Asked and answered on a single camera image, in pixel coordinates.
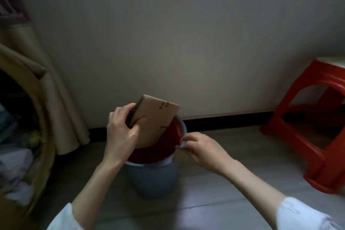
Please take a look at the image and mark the person's left forearm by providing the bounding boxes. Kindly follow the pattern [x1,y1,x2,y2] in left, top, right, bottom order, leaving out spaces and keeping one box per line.
[71,157,127,230]

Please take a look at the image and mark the person's left hand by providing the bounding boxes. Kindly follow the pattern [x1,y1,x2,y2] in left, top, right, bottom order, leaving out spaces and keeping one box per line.
[103,103,147,167]

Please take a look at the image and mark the red plastic stool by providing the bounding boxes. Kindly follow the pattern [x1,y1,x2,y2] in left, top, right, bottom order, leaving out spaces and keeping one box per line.
[260,60,345,195]

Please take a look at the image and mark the round cardboard cat scratcher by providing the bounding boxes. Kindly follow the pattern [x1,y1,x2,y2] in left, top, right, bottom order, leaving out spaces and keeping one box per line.
[0,43,56,230]

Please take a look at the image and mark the person's right forearm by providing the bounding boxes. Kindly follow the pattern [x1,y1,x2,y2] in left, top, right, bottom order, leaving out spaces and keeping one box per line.
[215,161,286,227]

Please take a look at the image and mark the person's right hand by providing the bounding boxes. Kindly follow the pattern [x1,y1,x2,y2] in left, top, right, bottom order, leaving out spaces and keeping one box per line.
[180,132,234,176]

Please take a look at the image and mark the beige brown striped curtain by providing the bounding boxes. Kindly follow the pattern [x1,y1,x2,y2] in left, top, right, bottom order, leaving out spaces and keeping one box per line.
[0,0,91,156]

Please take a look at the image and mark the small brown cardboard box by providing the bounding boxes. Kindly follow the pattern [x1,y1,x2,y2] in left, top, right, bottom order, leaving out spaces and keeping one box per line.
[126,94,180,150]

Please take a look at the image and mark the white right sleeve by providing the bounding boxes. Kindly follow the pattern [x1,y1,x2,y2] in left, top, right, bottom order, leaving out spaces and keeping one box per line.
[276,197,345,230]

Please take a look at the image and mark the white sleeve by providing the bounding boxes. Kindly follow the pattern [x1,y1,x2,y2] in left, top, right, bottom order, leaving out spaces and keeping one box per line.
[47,203,81,230]
[276,197,345,230]

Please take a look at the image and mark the grey bucket with red liner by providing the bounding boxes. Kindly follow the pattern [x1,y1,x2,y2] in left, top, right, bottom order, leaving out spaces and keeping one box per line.
[124,114,188,199]

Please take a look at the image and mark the white left sleeve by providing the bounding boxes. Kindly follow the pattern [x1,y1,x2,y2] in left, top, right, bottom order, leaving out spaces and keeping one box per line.
[47,203,81,230]

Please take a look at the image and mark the paint-stained white board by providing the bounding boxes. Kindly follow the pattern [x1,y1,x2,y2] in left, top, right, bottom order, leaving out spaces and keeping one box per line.
[315,56,345,69]

